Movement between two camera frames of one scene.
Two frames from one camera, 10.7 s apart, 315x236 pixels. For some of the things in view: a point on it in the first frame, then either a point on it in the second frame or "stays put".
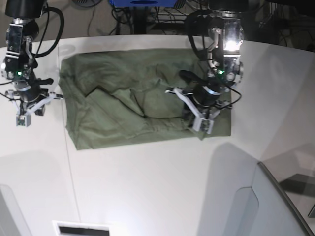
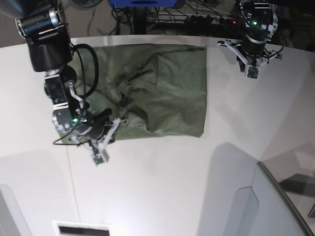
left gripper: [30, 92] → [97, 121]
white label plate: [75, 228] stays put
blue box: [143, 3] stays put
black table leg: [140, 20] stays put
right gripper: [206, 98] → [254, 47]
